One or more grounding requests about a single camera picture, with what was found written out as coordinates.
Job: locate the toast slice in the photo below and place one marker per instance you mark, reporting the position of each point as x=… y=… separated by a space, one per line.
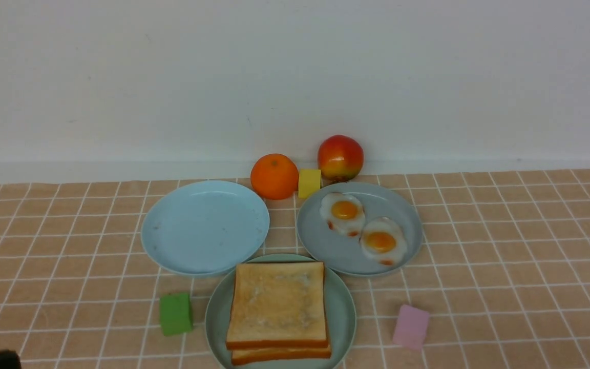
x=278 y=304
x=243 y=357

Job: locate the green foam cube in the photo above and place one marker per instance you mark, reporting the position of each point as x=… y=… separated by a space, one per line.
x=175 y=314

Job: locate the light blue plate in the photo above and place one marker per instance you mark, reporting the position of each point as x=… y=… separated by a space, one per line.
x=205 y=228

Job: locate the orange fruit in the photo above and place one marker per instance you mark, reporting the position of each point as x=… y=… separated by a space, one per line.
x=274 y=176

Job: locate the teal green plate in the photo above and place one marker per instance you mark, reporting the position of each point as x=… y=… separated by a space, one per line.
x=340 y=319

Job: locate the grey-blue egg plate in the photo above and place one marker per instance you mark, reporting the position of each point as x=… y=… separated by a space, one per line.
x=343 y=254

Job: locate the yellow foam block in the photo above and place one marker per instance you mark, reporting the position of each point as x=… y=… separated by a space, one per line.
x=309 y=182

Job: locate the fried egg back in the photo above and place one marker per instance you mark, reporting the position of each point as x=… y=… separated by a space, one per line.
x=343 y=213

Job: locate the fried egg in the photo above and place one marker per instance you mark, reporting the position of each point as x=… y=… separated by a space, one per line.
x=383 y=240
x=343 y=213

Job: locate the red apple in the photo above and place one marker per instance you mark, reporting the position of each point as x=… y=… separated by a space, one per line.
x=340 y=158

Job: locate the fried egg front right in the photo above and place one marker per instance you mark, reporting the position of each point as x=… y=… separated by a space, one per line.
x=383 y=240

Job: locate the pink foam block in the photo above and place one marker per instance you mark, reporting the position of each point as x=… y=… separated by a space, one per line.
x=411 y=327

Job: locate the checkered beige tablecloth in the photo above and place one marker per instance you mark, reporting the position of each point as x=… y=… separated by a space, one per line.
x=504 y=272

